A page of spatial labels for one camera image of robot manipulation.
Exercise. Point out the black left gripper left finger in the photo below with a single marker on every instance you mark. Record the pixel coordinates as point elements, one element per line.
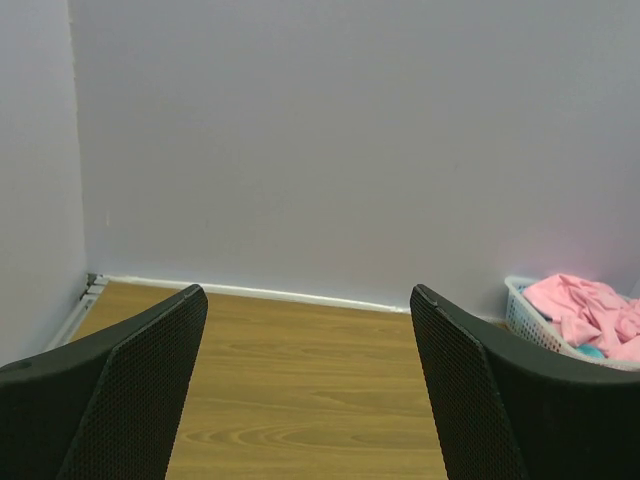
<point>106,406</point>

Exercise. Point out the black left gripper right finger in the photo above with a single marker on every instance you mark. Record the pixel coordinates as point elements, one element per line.
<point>506,408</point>

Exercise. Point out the pink t shirt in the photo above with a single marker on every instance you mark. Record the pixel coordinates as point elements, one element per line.
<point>589,313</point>

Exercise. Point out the white plastic laundry basket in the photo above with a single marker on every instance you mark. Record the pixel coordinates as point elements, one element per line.
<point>526,322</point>

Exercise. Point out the turquoise t shirt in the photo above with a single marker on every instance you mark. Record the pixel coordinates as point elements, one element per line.
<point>590,351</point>

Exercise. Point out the aluminium table edge rail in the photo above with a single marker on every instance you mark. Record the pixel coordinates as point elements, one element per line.
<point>94,287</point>

